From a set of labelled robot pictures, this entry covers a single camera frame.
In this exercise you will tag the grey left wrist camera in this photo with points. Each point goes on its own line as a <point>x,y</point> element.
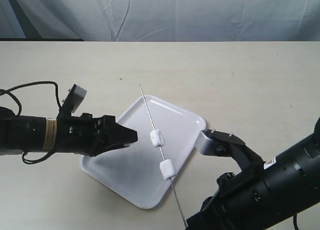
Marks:
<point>73,100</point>

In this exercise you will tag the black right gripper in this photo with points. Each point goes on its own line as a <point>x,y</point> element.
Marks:
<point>238,204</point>

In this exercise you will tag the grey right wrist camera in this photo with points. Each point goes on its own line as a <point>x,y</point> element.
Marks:
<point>220,144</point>

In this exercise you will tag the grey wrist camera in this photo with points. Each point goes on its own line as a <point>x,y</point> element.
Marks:
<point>220,144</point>
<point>73,100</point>

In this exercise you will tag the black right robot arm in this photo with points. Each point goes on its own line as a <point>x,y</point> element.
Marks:
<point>292,180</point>

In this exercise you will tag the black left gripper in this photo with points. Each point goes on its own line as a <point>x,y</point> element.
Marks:
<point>89,136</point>

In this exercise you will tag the grey wrinkled backdrop cloth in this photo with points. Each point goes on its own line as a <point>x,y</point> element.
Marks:
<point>161,20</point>

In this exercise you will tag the white marshmallow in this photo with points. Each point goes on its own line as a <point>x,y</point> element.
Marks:
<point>157,138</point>
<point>167,169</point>

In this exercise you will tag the white plastic tray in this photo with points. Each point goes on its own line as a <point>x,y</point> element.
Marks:
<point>134,172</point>

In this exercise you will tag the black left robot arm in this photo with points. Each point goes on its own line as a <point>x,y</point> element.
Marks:
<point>25,134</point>

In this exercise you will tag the thin metal skewer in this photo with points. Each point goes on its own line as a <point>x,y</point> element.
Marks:
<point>163,158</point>

